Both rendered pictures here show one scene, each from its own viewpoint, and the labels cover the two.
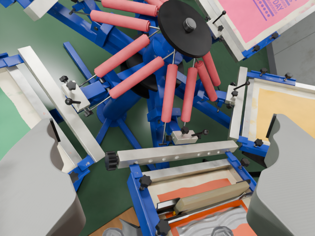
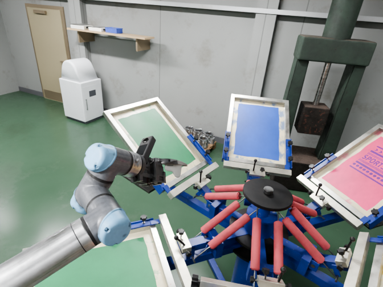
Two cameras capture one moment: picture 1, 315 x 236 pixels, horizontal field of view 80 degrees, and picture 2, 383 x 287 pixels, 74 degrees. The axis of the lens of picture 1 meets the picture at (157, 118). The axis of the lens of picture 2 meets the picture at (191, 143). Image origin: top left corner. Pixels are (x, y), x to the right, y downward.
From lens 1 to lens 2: 0.89 m
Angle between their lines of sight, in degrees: 57
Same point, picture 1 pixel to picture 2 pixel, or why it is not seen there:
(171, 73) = (255, 224)
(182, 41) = (260, 200)
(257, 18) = (373, 186)
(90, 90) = (194, 240)
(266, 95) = not seen: outside the picture
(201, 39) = (281, 199)
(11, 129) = (141, 262)
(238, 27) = (353, 197)
